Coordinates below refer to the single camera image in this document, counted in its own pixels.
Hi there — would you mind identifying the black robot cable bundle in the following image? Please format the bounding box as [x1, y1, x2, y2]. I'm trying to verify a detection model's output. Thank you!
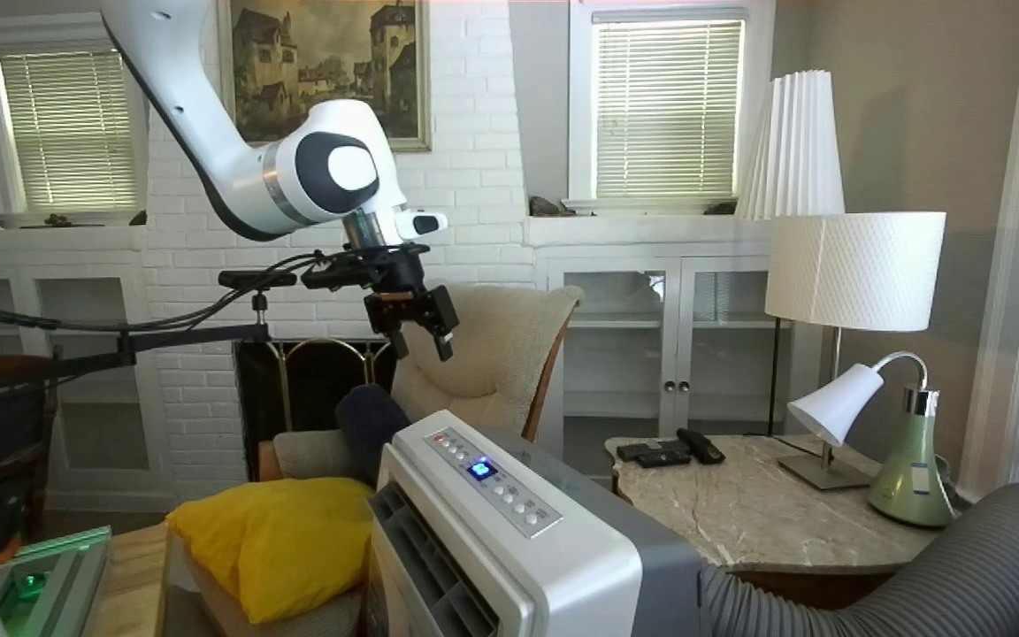
[0, 245, 360, 338]

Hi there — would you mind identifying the green lit device box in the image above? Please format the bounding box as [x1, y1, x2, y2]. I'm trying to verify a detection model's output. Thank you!
[0, 524, 118, 637]

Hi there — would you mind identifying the small window with blinds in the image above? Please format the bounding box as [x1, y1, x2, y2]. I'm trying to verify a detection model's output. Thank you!
[562, 3, 760, 216]
[0, 9, 151, 229]

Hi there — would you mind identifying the marble top side table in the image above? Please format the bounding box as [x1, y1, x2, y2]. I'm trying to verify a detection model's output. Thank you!
[601, 432, 949, 613]

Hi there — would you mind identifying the grey ribbed exhaust hose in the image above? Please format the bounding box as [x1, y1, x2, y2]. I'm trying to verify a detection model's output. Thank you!
[699, 479, 1019, 637]

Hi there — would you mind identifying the black remote control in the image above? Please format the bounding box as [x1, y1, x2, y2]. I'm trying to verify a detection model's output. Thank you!
[611, 439, 699, 470]
[674, 424, 728, 466]

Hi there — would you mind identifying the green desk lamp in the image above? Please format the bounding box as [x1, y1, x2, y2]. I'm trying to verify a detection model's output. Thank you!
[785, 347, 964, 529]

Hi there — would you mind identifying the white glass door cabinet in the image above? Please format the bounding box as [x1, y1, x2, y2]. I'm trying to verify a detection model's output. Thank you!
[523, 216, 798, 475]

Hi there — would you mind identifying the white built-in open shelf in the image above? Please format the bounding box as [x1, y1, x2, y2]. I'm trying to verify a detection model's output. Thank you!
[0, 223, 178, 507]

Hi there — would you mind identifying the black fireplace screen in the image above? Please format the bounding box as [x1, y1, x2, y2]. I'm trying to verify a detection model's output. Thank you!
[234, 331, 401, 482]

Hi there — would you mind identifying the pleated shade floor lamp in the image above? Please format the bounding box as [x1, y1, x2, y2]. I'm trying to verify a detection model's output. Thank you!
[746, 68, 848, 439]

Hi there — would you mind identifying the framed landscape painting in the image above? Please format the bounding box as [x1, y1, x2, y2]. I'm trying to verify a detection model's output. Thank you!
[215, 0, 436, 157]

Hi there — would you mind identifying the white portable air cooler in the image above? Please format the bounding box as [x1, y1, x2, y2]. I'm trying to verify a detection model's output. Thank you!
[365, 407, 707, 637]

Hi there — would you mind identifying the drum shade table lamp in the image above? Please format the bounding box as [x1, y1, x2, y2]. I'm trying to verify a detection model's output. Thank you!
[763, 209, 949, 494]

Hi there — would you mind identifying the beige upholstered armchair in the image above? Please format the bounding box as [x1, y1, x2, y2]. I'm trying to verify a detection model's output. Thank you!
[385, 279, 588, 456]

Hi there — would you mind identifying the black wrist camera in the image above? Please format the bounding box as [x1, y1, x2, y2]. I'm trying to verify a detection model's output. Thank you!
[300, 248, 378, 292]

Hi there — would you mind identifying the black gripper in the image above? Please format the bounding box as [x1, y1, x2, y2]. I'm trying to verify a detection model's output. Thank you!
[357, 239, 465, 366]

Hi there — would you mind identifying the black camera on mount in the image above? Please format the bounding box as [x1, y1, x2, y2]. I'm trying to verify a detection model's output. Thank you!
[215, 266, 300, 329]

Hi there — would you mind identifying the yellow-orange cushion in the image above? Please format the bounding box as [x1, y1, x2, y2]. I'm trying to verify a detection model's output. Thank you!
[164, 475, 378, 629]

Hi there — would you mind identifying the black boom pole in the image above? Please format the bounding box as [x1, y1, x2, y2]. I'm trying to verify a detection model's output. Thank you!
[43, 319, 275, 382]

